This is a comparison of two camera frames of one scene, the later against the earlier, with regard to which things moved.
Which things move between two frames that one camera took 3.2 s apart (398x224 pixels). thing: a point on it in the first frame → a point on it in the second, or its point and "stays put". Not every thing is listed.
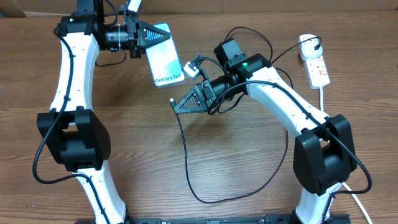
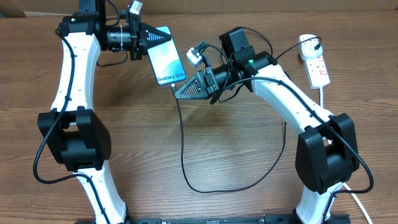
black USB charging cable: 277,57 → 280,152
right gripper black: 208,94 → 207,83
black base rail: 268,219 stays put
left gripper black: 138,32 stays put
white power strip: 317,73 stays put
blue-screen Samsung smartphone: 164,61 stays put
